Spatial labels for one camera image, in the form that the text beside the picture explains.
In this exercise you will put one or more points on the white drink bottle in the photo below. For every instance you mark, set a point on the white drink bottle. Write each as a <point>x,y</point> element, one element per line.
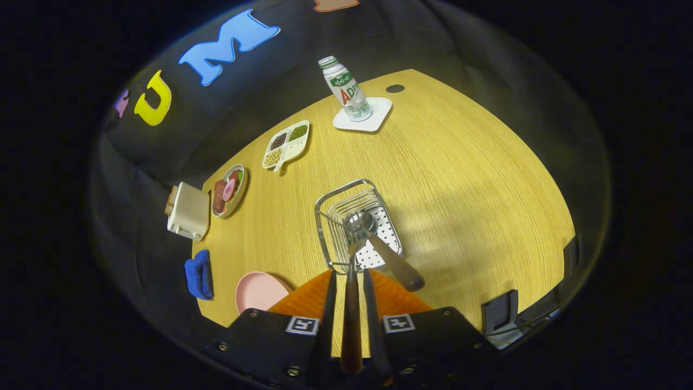
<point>346,89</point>

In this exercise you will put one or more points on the plate with toy food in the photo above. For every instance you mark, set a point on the plate with toy food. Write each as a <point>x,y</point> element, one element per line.
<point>227,192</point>

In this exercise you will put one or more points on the blue towel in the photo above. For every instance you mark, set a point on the blue towel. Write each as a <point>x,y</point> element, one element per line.
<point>197,276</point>

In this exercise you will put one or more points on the toast slices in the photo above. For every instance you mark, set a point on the toast slices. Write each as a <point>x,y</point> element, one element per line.
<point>171,201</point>

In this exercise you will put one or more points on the black table edge clamp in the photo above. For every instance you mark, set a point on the black table edge clamp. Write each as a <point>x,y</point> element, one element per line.
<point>499,313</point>

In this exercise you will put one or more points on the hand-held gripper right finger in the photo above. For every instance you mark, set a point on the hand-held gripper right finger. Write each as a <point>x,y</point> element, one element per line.
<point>372,325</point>

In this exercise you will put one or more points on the white toaster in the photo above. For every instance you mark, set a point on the white toaster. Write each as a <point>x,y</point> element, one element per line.
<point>189,211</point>

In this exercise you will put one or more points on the white divided dish with beans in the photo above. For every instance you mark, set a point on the white divided dish with beans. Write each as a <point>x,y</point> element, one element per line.
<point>292,151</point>

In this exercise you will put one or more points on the white square coaster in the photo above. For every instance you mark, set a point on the white square coaster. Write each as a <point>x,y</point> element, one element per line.
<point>379,114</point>

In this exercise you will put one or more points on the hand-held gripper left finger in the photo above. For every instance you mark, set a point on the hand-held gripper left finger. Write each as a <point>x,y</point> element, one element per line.
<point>327,325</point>

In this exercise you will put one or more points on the pink plate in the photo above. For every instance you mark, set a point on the pink plate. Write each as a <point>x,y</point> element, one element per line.
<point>260,292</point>

